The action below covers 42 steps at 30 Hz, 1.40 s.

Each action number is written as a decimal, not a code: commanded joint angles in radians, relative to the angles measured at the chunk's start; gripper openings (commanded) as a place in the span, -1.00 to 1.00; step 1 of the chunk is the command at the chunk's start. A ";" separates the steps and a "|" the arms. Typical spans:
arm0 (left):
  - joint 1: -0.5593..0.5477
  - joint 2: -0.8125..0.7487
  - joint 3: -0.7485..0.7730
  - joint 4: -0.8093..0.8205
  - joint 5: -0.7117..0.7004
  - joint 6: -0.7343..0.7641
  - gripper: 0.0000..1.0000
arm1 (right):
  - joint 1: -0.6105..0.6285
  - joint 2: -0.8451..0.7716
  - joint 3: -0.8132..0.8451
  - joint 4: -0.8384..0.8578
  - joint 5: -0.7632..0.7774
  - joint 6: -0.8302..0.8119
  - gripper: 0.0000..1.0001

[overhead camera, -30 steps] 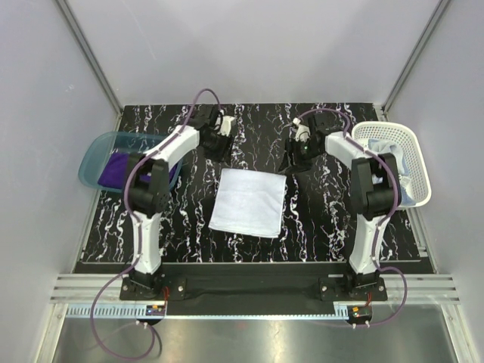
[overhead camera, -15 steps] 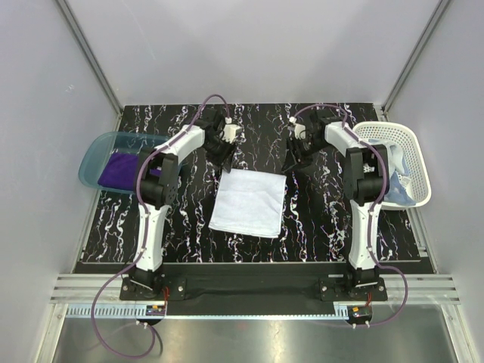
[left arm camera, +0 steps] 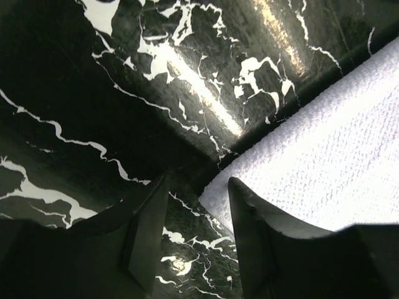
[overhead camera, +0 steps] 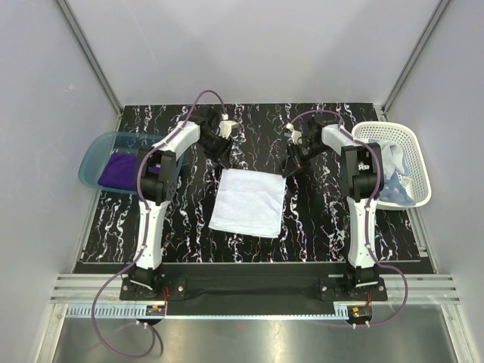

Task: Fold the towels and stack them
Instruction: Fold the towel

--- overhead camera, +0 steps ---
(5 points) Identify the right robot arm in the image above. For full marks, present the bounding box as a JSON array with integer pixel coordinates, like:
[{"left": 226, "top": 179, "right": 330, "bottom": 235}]
[{"left": 283, "top": 117, "right": 383, "bottom": 300}]

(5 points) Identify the left connector board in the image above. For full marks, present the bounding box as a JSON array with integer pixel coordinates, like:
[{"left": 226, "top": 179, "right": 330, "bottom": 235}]
[{"left": 146, "top": 305, "right": 166, "bottom": 316}]

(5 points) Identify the left aluminium corner post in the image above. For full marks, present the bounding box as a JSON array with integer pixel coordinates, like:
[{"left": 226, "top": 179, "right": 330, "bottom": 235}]
[{"left": 54, "top": 0, "right": 123, "bottom": 115}]

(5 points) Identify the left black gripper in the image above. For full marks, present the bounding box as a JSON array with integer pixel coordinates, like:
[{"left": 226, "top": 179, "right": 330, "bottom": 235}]
[{"left": 197, "top": 132, "right": 234, "bottom": 169}]

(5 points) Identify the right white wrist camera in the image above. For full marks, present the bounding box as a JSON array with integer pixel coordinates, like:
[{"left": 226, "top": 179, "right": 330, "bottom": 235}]
[{"left": 284, "top": 123, "right": 303, "bottom": 145}]

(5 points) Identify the teal translucent tray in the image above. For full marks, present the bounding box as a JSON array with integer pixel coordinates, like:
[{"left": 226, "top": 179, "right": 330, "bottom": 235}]
[{"left": 79, "top": 132, "right": 166, "bottom": 194}]

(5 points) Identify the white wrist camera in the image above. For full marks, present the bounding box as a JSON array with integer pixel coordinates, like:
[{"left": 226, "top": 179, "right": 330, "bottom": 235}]
[
  {"left": 218, "top": 113, "right": 240, "bottom": 139},
  {"left": 284, "top": 123, "right": 303, "bottom": 145}
]

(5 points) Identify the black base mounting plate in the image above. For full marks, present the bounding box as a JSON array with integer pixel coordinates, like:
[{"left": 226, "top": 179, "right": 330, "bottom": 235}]
[{"left": 119, "top": 262, "right": 388, "bottom": 318}]

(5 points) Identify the purple towel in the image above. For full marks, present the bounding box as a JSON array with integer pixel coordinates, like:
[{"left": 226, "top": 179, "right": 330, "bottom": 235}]
[{"left": 98, "top": 153, "right": 137, "bottom": 191}]

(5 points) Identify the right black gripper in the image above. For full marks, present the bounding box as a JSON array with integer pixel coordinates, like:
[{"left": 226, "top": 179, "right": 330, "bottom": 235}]
[{"left": 282, "top": 141, "right": 330, "bottom": 179}]

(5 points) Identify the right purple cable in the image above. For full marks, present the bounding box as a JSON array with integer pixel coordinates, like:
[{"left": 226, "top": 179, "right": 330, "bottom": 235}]
[{"left": 289, "top": 109, "right": 408, "bottom": 329}]

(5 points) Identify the right connector board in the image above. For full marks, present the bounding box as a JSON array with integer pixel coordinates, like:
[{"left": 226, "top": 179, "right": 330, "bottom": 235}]
[{"left": 349, "top": 305, "right": 373, "bottom": 321}]

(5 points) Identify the blue-edged white towel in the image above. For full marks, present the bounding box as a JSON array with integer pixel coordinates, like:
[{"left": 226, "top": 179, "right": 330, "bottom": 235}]
[{"left": 371, "top": 139, "right": 415, "bottom": 206}]

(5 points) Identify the white plastic basket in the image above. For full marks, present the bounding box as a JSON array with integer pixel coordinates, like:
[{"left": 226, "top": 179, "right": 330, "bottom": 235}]
[{"left": 352, "top": 121, "right": 432, "bottom": 210}]

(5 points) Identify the connector board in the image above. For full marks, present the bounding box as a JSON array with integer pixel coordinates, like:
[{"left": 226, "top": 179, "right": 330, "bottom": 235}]
[
  {"left": 146, "top": 305, "right": 166, "bottom": 316},
  {"left": 349, "top": 305, "right": 373, "bottom": 321}
]

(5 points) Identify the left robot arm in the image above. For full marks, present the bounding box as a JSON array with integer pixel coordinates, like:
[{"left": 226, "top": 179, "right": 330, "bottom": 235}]
[{"left": 122, "top": 107, "right": 237, "bottom": 299}]

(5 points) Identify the aluminium rail frame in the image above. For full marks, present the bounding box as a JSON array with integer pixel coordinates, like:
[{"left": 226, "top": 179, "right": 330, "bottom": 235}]
[{"left": 36, "top": 266, "right": 480, "bottom": 362}]

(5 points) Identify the purple cable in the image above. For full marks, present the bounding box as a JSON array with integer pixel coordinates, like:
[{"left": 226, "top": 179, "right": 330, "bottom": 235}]
[
  {"left": 289, "top": 109, "right": 408, "bottom": 329},
  {"left": 90, "top": 89, "right": 228, "bottom": 362}
]

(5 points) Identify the light blue towel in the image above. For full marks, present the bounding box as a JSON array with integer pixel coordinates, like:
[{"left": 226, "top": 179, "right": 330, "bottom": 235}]
[{"left": 209, "top": 169, "right": 286, "bottom": 239}]

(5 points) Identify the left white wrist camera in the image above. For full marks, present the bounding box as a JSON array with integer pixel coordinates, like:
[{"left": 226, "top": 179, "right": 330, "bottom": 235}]
[{"left": 218, "top": 113, "right": 240, "bottom": 139}]

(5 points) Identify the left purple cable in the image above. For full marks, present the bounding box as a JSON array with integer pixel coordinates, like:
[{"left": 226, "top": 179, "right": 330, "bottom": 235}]
[{"left": 90, "top": 89, "right": 228, "bottom": 362}]

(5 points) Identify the aluminium corner post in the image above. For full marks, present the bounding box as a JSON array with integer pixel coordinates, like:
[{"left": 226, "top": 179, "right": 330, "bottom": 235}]
[
  {"left": 54, "top": 0, "right": 123, "bottom": 115},
  {"left": 381, "top": 0, "right": 453, "bottom": 115}
]

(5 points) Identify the right aluminium corner post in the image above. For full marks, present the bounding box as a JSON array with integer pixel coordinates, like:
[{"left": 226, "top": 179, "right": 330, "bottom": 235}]
[{"left": 381, "top": 0, "right": 453, "bottom": 115}]

